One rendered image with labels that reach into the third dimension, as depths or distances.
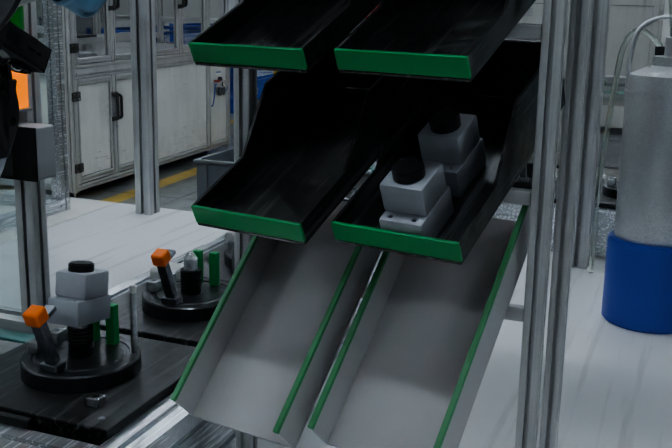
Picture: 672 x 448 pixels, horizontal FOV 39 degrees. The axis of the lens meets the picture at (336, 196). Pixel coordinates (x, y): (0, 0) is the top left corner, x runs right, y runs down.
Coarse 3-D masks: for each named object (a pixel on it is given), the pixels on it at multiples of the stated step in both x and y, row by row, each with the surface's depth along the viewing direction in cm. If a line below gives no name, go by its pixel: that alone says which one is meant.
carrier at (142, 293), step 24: (192, 264) 133; (216, 264) 137; (144, 288) 143; (192, 288) 134; (216, 288) 137; (120, 312) 132; (144, 312) 132; (168, 312) 129; (192, 312) 129; (144, 336) 125; (168, 336) 124; (192, 336) 124
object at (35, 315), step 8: (24, 312) 103; (32, 312) 103; (40, 312) 103; (48, 312) 105; (24, 320) 103; (32, 320) 102; (40, 320) 103; (32, 328) 104; (40, 328) 103; (48, 328) 105; (40, 336) 104; (48, 336) 105; (40, 344) 105; (48, 344) 105; (48, 352) 105; (56, 352) 106; (48, 360) 106; (56, 360) 106
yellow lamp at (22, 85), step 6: (12, 72) 121; (12, 78) 121; (18, 78) 121; (24, 78) 122; (18, 84) 122; (24, 84) 122; (18, 90) 122; (24, 90) 123; (18, 96) 122; (24, 96) 123; (24, 102) 123
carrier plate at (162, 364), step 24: (0, 360) 115; (144, 360) 115; (168, 360) 116; (0, 384) 108; (24, 384) 108; (144, 384) 109; (168, 384) 109; (0, 408) 102; (24, 408) 102; (48, 408) 102; (72, 408) 102; (96, 408) 102; (120, 408) 102; (144, 408) 104; (48, 432) 100; (72, 432) 99; (96, 432) 98
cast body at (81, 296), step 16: (64, 272) 109; (80, 272) 109; (96, 272) 110; (64, 288) 109; (80, 288) 108; (96, 288) 110; (48, 304) 109; (64, 304) 108; (80, 304) 107; (96, 304) 110; (48, 320) 109; (64, 320) 108; (80, 320) 108; (96, 320) 110
